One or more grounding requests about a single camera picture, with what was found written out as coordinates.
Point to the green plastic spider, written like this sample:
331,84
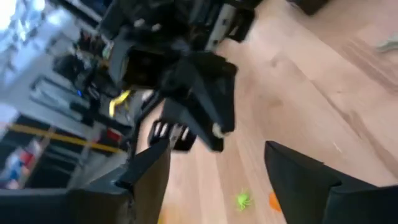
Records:
243,200

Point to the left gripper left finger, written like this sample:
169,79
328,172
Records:
149,186

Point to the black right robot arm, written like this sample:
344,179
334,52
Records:
186,18

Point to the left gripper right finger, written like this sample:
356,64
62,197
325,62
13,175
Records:
298,186

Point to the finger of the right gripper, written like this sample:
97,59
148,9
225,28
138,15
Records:
211,87
189,121

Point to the translucent orange plastic pumpkin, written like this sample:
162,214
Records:
274,202

